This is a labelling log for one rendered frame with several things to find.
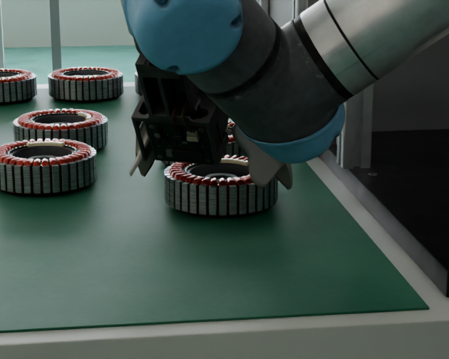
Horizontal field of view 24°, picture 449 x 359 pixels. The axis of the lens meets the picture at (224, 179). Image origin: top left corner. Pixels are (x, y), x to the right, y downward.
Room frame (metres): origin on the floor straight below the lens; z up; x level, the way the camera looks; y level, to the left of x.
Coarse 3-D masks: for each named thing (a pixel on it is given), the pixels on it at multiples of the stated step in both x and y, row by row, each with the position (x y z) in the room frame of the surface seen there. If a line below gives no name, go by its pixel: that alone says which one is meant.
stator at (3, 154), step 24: (24, 144) 1.09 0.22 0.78; (48, 144) 1.09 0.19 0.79; (72, 144) 1.08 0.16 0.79; (0, 168) 1.01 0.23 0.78; (24, 168) 1.00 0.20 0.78; (48, 168) 1.00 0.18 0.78; (72, 168) 1.02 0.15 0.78; (96, 168) 1.06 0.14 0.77; (24, 192) 1.00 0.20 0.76; (48, 192) 1.00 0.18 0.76
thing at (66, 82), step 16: (0, 80) 1.48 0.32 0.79; (16, 80) 1.49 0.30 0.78; (32, 80) 1.51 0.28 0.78; (48, 80) 1.52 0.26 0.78; (64, 80) 1.49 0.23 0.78; (80, 80) 1.49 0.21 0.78; (96, 80) 1.49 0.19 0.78; (112, 80) 1.51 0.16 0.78; (0, 96) 1.47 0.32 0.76; (16, 96) 1.48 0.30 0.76; (32, 96) 1.51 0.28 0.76; (64, 96) 1.49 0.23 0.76; (80, 96) 1.49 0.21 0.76; (96, 96) 1.49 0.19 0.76; (112, 96) 1.51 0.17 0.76
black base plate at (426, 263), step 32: (384, 160) 1.08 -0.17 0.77; (416, 160) 1.08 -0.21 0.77; (448, 160) 1.08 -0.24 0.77; (352, 192) 1.02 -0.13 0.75; (384, 192) 0.95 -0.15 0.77; (416, 192) 0.95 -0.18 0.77; (448, 192) 0.95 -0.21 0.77; (384, 224) 0.91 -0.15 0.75; (416, 224) 0.85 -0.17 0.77; (448, 224) 0.85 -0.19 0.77; (416, 256) 0.81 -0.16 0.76; (448, 256) 0.77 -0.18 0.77; (448, 288) 0.74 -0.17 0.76
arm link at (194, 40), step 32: (128, 0) 0.71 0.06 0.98; (160, 0) 0.68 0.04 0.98; (192, 0) 0.68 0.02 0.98; (224, 0) 0.68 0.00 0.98; (160, 32) 0.68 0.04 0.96; (192, 32) 0.69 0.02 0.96; (224, 32) 0.69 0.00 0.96; (256, 32) 0.74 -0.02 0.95; (160, 64) 0.69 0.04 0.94; (192, 64) 0.70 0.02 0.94; (224, 64) 0.73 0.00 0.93; (256, 64) 0.74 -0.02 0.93
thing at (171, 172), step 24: (168, 168) 1.00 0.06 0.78; (192, 168) 1.00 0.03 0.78; (216, 168) 1.02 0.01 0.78; (240, 168) 1.01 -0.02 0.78; (168, 192) 0.96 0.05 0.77; (192, 192) 0.94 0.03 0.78; (216, 192) 0.93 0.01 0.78; (240, 192) 0.93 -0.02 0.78; (264, 192) 0.95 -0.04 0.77; (216, 216) 0.93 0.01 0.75; (240, 216) 0.94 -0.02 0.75
